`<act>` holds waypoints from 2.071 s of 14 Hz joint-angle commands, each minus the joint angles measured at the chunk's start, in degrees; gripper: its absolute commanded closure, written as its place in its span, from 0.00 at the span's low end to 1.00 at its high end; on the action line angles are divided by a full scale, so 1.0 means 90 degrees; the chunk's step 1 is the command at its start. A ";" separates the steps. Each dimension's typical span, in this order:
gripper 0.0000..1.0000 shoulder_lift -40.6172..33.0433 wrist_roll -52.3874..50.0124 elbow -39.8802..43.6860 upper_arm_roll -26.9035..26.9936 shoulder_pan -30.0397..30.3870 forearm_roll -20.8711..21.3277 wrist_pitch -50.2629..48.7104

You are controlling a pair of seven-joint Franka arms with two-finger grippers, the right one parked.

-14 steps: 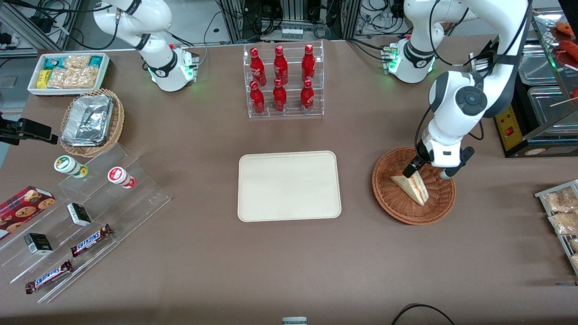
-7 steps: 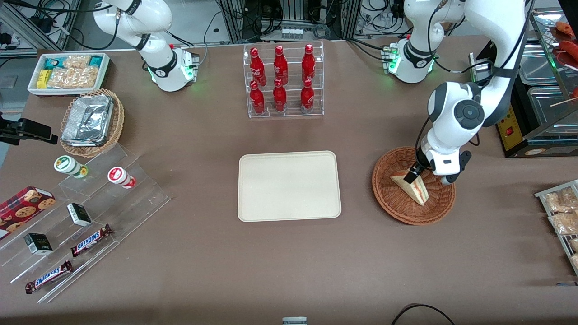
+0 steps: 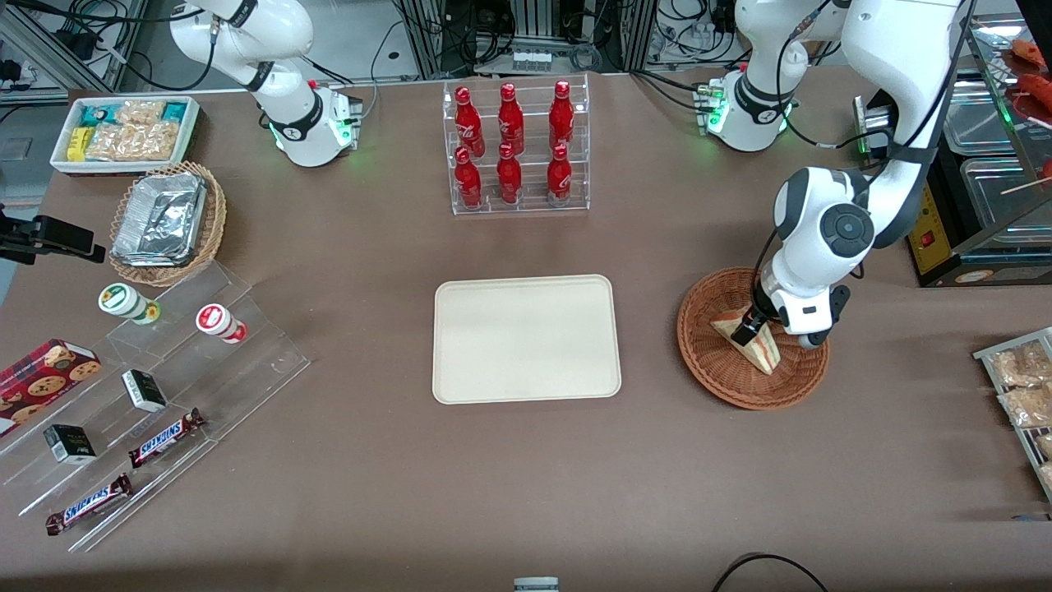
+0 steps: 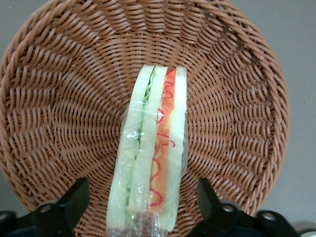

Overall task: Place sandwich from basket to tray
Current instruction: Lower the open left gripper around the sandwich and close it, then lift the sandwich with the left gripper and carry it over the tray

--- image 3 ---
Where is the aluminium frame equipment rack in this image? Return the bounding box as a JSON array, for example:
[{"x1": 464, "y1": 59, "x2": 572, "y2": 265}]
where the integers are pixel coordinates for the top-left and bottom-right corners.
[{"x1": 394, "y1": 0, "x2": 660, "y2": 76}]

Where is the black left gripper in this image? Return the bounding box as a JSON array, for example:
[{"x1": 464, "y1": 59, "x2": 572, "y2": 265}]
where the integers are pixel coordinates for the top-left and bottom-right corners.
[{"x1": 729, "y1": 284, "x2": 775, "y2": 348}]

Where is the cream rectangular plastic tray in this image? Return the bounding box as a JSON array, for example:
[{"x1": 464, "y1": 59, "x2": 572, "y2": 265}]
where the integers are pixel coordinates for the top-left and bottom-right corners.
[{"x1": 432, "y1": 275, "x2": 622, "y2": 405}]

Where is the round brown wicker basket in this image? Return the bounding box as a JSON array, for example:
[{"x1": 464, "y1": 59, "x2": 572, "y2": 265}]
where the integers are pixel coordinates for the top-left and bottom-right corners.
[{"x1": 677, "y1": 267, "x2": 830, "y2": 410}]

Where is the stack of foil containers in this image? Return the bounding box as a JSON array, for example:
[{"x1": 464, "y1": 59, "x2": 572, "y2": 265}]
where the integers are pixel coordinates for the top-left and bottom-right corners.
[{"x1": 112, "y1": 172, "x2": 207, "y2": 267}]

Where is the red soda bottle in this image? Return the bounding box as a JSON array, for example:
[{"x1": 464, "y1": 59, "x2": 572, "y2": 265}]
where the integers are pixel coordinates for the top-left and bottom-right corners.
[
  {"x1": 454, "y1": 146, "x2": 483, "y2": 209},
  {"x1": 547, "y1": 144, "x2": 573, "y2": 202},
  {"x1": 548, "y1": 80, "x2": 575, "y2": 151},
  {"x1": 497, "y1": 82, "x2": 525, "y2": 155},
  {"x1": 496, "y1": 143, "x2": 524, "y2": 205},
  {"x1": 454, "y1": 86, "x2": 486, "y2": 159}
]

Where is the light tan wicker basket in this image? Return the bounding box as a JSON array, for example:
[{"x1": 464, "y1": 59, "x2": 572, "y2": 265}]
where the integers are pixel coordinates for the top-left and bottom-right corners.
[{"x1": 108, "y1": 161, "x2": 228, "y2": 288}]

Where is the triangular sandwich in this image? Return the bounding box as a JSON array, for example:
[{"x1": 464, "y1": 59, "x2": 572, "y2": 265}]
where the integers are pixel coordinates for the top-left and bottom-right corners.
[{"x1": 710, "y1": 314, "x2": 781, "y2": 376}]

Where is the black food warmer machine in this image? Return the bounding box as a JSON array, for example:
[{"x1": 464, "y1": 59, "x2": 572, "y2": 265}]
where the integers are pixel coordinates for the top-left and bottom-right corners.
[{"x1": 853, "y1": 12, "x2": 1052, "y2": 289}]

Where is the steel warmer pan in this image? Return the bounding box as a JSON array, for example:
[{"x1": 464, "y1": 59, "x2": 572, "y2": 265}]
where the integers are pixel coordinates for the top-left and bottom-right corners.
[
  {"x1": 943, "y1": 78, "x2": 1029, "y2": 158},
  {"x1": 959, "y1": 156, "x2": 1052, "y2": 249}
]

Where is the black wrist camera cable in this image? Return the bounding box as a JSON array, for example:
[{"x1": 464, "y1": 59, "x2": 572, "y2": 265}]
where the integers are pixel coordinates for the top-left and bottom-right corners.
[{"x1": 751, "y1": 0, "x2": 979, "y2": 315}]

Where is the Snickers bar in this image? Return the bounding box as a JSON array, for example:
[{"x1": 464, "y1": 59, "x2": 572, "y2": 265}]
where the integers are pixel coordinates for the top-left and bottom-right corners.
[
  {"x1": 127, "y1": 408, "x2": 207, "y2": 469},
  {"x1": 44, "y1": 473, "x2": 134, "y2": 537}
]

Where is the clear cracker bag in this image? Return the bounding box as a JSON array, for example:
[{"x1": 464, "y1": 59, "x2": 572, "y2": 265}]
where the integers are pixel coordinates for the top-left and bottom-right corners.
[
  {"x1": 131, "y1": 121, "x2": 182, "y2": 162},
  {"x1": 115, "y1": 99, "x2": 166, "y2": 127},
  {"x1": 86, "y1": 123, "x2": 137, "y2": 162}
]

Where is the black device on stand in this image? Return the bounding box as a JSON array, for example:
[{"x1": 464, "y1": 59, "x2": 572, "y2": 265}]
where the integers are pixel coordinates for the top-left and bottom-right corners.
[{"x1": 0, "y1": 206, "x2": 107, "y2": 266}]

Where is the red cookie box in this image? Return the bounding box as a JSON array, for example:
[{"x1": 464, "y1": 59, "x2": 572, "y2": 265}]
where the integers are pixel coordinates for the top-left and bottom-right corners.
[{"x1": 0, "y1": 338, "x2": 104, "y2": 437}]

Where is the small black box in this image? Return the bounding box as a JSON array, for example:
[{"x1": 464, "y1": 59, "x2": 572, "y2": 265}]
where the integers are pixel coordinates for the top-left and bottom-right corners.
[
  {"x1": 43, "y1": 423, "x2": 98, "y2": 465},
  {"x1": 121, "y1": 368, "x2": 168, "y2": 414}
]

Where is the green lidded cup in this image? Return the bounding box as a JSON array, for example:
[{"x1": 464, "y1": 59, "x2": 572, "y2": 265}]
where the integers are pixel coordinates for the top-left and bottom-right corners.
[{"x1": 98, "y1": 282, "x2": 162, "y2": 326}]

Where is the grey wire rack tray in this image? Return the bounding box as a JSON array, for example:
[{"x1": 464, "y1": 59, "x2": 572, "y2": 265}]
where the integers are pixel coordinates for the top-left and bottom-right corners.
[{"x1": 973, "y1": 327, "x2": 1052, "y2": 504}]

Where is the clear acrylic tiered stand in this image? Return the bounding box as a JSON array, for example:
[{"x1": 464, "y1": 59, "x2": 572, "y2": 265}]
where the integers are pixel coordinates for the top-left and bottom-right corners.
[{"x1": 0, "y1": 261, "x2": 311, "y2": 553}]

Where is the aluminium profile frame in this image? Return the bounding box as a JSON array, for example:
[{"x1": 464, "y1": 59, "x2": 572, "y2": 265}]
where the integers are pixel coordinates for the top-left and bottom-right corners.
[{"x1": 0, "y1": 0, "x2": 150, "y2": 104}]

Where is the white rectangular snack bin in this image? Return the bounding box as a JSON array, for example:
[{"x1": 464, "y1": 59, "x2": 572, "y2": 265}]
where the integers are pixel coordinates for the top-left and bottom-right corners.
[{"x1": 50, "y1": 95, "x2": 201, "y2": 177}]

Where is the black cable loop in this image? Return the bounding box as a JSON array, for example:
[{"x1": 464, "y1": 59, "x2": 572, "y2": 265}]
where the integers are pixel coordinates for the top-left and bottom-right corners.
[{"x1": 711, "y1": 553, "x2": 831, "y2": 592}]

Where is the red lidded cup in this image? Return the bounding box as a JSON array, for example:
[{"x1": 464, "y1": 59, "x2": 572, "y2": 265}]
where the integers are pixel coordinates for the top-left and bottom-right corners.
[{"x1": 195, "y1": 303, "x2": 248, "y2": 345}]

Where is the clear acrylic bottle rack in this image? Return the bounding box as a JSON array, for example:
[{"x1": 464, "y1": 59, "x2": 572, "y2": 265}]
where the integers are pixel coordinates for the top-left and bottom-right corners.
[{"x1": 442, "y1": 74, "x2": 591, "y2": 216}]

